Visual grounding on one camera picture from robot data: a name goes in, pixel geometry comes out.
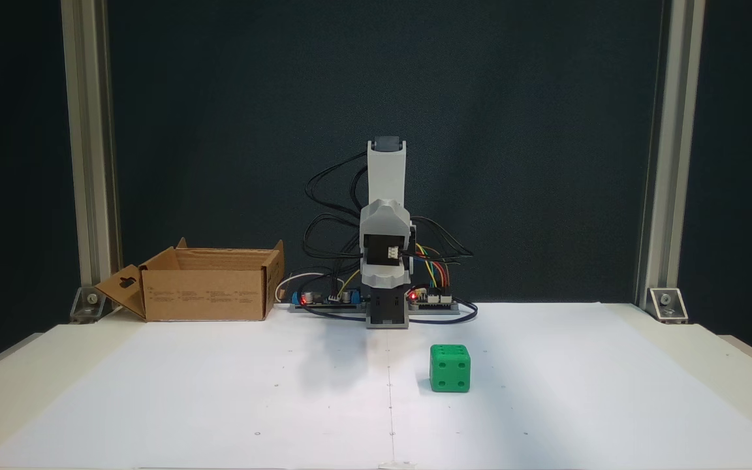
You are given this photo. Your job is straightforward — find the green dice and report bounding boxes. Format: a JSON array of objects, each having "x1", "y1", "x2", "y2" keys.
[{"x1": 430, "y1": 344, "x2": 471, "y2": 394}]

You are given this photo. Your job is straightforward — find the blue circuit board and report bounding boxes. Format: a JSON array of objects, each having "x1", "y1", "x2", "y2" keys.
[{"x1": 291, "y1": 290, "x2": 365, "y2": 309}]

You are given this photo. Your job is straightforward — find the brown cardboard box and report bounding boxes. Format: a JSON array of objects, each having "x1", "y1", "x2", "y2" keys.
[{"x1": 94, "y1": 238, "x2": 285, "y2": 322}]

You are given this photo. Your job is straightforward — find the coloured jumper wires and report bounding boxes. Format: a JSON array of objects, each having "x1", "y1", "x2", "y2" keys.
[{"x1": 415, "y1": 243, "x2": 453, "y2": 292}]

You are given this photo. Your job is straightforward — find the circuit board with jumper wires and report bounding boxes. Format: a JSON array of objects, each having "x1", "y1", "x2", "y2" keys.
[{"x1": 409, "y1": 287, "x2": 455, "y2": 309}]

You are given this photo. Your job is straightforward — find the black wrist cable bundle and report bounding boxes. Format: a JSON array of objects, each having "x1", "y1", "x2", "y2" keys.
[{"x1": 412, "y1": 217, "x2": 475, "y2": 263}]

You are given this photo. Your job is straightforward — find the dark power cable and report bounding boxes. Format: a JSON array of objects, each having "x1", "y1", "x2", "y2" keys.
[{"x1": 294, "y1": 300, "x2": 479, "y2": 323}]

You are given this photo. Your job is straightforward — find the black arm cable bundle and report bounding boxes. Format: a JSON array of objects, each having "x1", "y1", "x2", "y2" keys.
[{"x1": 303, "y1": 151, "x2": 368, "y2": 262}]

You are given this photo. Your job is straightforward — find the metal corner bracket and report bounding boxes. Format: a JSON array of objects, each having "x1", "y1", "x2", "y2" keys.
[
  {"x1": 648, "y1": 288, "x2": 689, "y2": 322},
  {"x1": 69, "y1": 287, "x2": 104, "y2": 324}
]

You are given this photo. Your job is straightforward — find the aluminium frame post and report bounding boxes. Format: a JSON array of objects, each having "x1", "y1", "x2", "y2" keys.
[
  {"x1": 637, "y1": 0, "x2": 706, "y2": 311},
  {"x1": 61, "y1": 0, "x2": 122, "y2": 307}
]

